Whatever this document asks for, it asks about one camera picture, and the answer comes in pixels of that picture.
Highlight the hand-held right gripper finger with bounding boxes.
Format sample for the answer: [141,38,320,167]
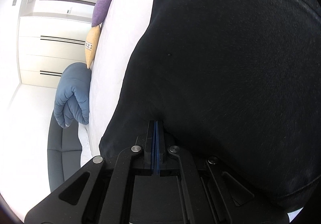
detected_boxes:
[24,120,156,224]
[156,120,289,224]

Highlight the black pants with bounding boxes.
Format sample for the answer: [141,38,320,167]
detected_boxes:
[99,0,321,217]

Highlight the white folded blanket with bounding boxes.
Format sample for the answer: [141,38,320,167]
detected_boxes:
[78,124,91,151]

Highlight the grey padded headboard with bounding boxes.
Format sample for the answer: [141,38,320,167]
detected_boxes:
[47,111,91,193]

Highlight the bed with white sheet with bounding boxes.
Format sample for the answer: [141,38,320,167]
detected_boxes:
[80,0,161,167]

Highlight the blue rolled duvet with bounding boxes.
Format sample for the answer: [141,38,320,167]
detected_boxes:
[53,62,92,129]

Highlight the yellow pillow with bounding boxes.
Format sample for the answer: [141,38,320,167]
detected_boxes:
[84,23,102,69]

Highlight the white wardrobe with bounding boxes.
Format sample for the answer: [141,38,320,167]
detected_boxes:
[19,12,101,86]

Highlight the purple pillow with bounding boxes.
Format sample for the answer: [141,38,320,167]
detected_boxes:
[91,0,115,28]

